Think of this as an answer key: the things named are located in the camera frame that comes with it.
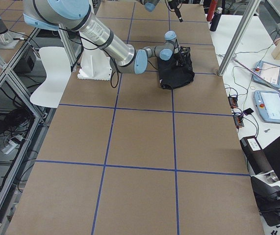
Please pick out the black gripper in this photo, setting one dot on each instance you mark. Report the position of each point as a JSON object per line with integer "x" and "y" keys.
{"x": 181, "y": 59}
{"x": 176, "y": 11}

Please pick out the black graphic t-shirt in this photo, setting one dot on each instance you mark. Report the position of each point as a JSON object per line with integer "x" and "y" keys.
{"x": 173, "y": 75}

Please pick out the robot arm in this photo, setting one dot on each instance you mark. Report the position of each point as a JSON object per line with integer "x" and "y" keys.
{"x": 150, "y": 5}
{"x": 77, "y": 15}

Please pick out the red bottle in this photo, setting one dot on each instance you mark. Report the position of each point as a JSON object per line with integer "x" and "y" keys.
{"x": 211, "y": 10}

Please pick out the black water bottle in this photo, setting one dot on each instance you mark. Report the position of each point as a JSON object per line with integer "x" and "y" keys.
{"x": 216, "y": 18}

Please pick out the orange connector board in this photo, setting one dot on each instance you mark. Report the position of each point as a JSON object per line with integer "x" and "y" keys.
{"x": 238, "y": 120}
{"x": 233, "y": 101}

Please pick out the far blue teach pendant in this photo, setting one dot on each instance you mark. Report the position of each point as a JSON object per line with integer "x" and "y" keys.
{"x": 268, "y": 72}

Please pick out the blue teach pendant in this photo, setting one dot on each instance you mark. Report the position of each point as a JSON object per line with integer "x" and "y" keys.
{"x": 268, "y": 105}
{"x": 268, "y": 72}

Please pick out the near blue teach pendant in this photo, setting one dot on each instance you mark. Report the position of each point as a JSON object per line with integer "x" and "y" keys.
{"x": 268, "y": 105}

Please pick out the black box white label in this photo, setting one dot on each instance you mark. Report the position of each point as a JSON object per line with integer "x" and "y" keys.
{"x": 256, "y": 159}

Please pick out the black monitor stand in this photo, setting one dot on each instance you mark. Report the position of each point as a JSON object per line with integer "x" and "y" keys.
{"x": 267, "y": 194}

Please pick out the aluminium frame column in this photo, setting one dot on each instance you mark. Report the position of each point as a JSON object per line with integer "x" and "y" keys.
{"x": 244, "y": 22}

